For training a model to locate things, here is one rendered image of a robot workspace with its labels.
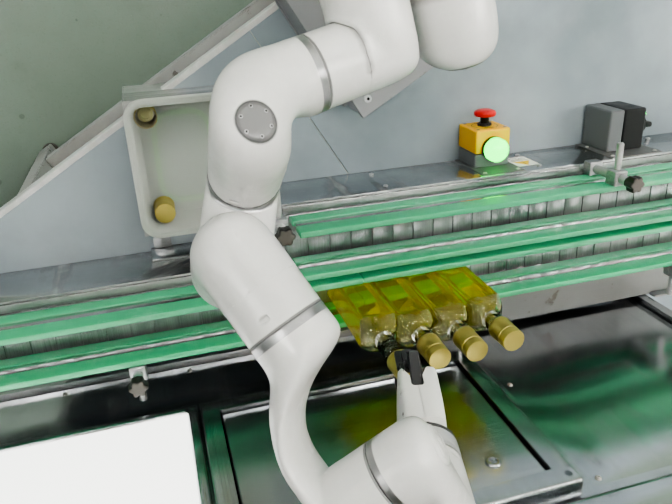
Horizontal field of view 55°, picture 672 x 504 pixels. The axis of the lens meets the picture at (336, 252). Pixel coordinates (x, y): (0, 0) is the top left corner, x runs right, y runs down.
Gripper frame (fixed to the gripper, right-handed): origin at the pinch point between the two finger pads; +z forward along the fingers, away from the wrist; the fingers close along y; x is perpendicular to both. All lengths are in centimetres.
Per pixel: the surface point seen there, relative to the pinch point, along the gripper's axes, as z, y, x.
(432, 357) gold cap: 3.5, 0.1, -3.9
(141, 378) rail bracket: 9.0, -4.7, 38.5
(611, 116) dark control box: 48, 23, -45
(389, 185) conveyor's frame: 34.7, 15.2, -1.3
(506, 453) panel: -1.8, -12.8, -13.7
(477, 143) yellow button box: 42.1, 20.1, -18.0
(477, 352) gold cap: 5.2, -0.6, -10.6
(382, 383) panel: 16.5, -12.9, 1.9
